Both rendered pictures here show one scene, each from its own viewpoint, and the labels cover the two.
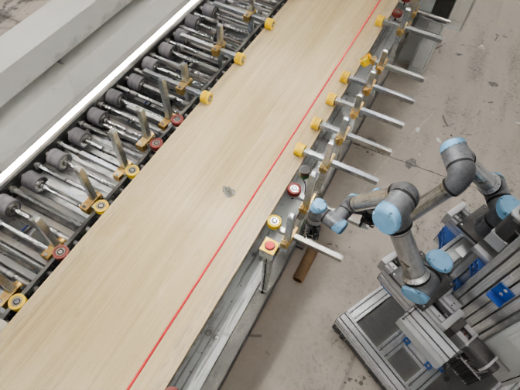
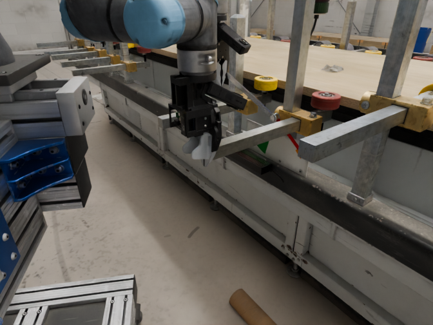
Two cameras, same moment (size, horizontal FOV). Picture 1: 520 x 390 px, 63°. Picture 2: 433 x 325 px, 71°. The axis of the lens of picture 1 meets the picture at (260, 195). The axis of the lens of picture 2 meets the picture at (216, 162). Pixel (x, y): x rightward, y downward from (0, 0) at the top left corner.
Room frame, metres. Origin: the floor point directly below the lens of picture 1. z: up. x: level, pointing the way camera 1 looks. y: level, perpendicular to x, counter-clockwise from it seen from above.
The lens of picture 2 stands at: (1.55, -1.10, 1.15)
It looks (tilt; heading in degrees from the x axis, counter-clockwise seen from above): 29 degrees down; 119
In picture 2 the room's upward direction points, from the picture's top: straight up
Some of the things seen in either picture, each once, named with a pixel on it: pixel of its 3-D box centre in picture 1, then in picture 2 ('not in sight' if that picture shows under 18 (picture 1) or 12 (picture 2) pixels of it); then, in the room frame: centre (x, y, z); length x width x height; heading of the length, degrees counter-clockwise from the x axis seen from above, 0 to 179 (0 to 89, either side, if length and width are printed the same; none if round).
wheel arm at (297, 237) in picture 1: (305, 241); (220, 109); (1.10, -0.27, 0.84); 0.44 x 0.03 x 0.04; 66
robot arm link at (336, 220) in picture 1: (336, 220); not in sight; (1.04, -0.37, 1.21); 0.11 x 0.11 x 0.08; 52
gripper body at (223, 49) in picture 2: (313, 227); (212, 38); (1.08, -0.28, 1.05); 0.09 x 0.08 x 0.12; 176
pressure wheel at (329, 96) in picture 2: (293, 193); (323, 111); (1.41, -0.20, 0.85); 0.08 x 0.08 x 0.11
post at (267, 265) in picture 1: (266, 272); not in sight; (0.87, -0.06, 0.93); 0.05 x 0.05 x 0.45; 66
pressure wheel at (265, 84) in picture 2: (274, 225); (265, 93); (1.19, -0.09, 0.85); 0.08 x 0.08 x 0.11
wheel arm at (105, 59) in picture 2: not in sight; (98, 60); (-0.03, 0.25, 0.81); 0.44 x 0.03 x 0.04; 66
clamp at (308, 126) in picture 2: (306, 203); (297, 120); (1.36, -0.28, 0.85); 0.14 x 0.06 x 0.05; 156
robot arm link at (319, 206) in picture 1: (318, 210); not in sight; (1.08, -0.28, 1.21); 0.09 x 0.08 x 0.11; 52
